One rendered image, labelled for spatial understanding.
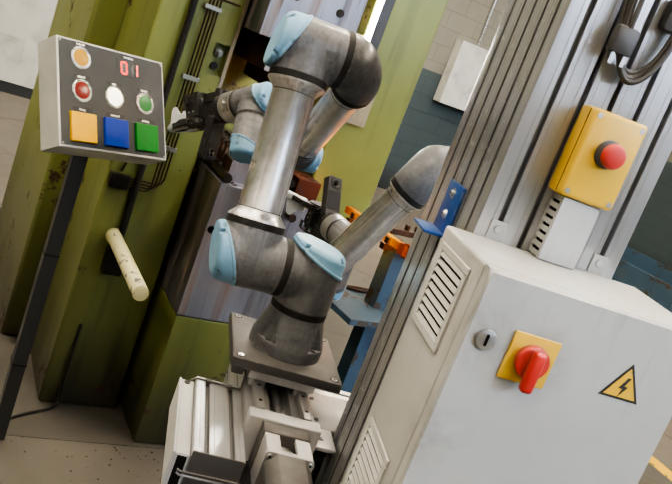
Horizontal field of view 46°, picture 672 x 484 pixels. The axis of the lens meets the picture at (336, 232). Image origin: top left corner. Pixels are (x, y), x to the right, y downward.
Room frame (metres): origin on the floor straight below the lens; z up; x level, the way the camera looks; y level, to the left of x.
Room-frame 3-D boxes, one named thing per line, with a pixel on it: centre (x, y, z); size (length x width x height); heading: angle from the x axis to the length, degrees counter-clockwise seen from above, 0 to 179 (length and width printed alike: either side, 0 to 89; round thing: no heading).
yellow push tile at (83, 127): (1.94, 0.69, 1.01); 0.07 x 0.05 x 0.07; 145
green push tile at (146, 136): (2.11, 0.57, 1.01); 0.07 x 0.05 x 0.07; 145
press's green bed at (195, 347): (2.67, 0.35, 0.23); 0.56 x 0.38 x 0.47; 30
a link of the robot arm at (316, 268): (1.52, 0.02, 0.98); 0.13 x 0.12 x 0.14; 109
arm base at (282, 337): (1.52, 0.02, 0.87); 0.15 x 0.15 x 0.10
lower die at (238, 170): (2.63, 0.39, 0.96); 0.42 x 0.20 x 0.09; 30
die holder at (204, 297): (2.67, 0.35, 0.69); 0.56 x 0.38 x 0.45; 30
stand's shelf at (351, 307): (2.58, -0.21, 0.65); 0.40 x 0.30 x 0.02; 126
